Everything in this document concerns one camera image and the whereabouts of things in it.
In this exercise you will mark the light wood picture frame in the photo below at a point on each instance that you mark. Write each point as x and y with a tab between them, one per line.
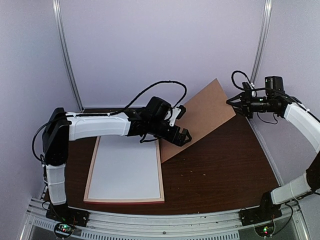
161	175

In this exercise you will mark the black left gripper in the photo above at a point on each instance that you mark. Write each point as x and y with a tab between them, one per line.
180	142

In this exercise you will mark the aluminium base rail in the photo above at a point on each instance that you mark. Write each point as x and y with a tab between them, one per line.
224	225

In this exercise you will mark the right controller board with leds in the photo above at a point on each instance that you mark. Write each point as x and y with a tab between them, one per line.
265	230

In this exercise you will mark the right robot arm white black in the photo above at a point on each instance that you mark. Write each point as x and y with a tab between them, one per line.
290	109

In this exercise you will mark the brown backing board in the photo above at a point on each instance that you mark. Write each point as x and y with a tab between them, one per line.
205	112

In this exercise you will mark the left controller board with leds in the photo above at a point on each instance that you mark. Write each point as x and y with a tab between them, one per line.
63	230

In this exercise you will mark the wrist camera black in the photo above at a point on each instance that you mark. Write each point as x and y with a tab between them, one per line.
273	86
157	106

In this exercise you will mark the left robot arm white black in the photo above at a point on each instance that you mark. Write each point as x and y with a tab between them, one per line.
64	127

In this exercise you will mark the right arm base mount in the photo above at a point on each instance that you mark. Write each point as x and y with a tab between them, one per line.
260	215

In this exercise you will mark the aluminium corner post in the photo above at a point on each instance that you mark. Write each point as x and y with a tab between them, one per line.
264	30
56	4

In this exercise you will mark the controller board with leds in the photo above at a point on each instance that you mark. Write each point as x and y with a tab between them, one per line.
265	230
63	230

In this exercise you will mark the dark painting photo print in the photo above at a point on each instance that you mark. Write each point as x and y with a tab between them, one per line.
125	170

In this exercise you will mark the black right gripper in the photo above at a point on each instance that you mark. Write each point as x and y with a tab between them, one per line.
240	95

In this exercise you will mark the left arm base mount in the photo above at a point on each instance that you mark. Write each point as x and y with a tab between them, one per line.
63	213

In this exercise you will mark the right aluminium corner post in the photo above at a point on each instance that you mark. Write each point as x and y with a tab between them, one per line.
264	30

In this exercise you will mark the left aluminium corner post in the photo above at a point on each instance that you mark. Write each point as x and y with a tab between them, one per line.
56	4

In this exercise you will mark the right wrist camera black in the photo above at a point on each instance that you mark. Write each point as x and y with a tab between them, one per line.
273	86

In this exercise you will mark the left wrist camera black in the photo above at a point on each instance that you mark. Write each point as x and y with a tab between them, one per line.
157	106

